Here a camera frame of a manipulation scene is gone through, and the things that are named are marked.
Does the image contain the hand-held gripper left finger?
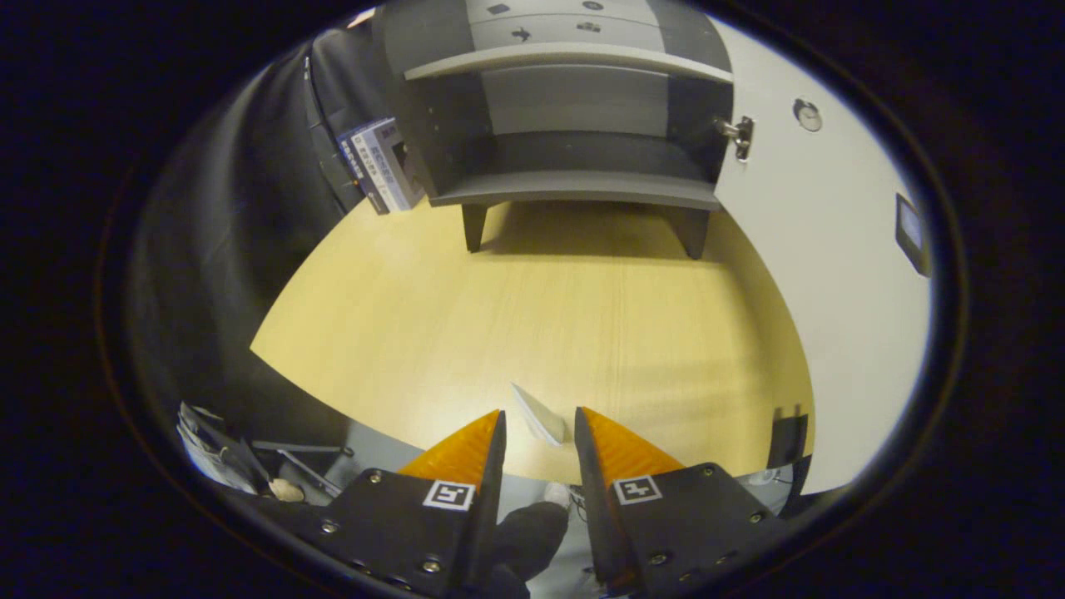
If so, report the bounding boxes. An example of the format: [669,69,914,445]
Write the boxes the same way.
[279,408,508,599]

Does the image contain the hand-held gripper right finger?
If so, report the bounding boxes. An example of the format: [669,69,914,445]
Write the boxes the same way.
[572,406,790,597]

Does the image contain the white and blue tube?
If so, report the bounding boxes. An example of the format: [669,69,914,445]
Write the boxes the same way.
[509,382,568,447]

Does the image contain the black door handle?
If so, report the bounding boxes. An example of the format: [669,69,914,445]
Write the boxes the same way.
[768,406,810,472]

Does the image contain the white cabinet door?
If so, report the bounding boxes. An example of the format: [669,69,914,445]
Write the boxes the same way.
[711,17,934,498]

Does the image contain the person's dark trouser leg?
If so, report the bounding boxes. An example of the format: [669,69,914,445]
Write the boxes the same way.
[487,502,575,599]

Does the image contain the black metal stand legs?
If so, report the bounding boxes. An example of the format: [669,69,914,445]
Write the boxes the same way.
[250,439,357,500]

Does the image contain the crumpled grey white bag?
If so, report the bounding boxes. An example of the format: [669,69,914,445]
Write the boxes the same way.
[175,403,269,498]

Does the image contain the book with grey cover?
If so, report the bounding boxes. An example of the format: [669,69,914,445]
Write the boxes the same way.
[370,116,427,210]

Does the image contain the book with white spine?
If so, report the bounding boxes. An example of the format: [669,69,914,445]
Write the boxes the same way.
[349,125,409,213]

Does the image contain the black backdrop cloth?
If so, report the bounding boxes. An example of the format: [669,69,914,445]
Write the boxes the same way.
[125,25,392,433]

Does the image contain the metal door hinge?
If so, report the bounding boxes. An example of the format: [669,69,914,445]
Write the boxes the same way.
[713,116,755,162]

